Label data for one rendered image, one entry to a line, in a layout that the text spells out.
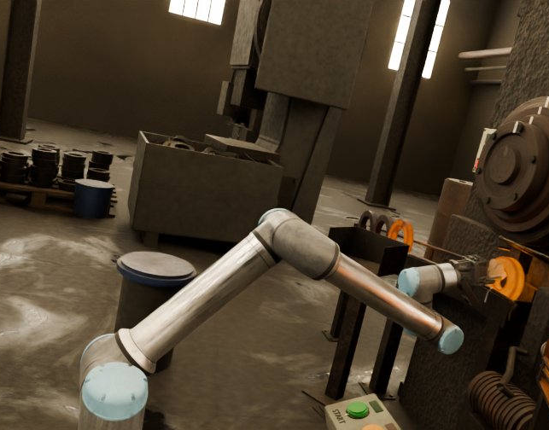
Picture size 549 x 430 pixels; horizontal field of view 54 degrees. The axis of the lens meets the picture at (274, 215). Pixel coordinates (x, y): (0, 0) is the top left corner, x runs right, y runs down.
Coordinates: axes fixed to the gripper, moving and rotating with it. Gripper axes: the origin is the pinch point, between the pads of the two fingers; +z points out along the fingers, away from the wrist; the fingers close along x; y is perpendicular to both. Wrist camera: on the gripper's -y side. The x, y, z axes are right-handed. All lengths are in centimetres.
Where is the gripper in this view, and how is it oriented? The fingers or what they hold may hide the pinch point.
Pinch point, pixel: (505, 274)
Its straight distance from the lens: 195.1
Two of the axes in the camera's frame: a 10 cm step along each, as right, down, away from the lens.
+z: 9.7, -1.1, 2.1
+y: -0.6, -9.7, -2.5
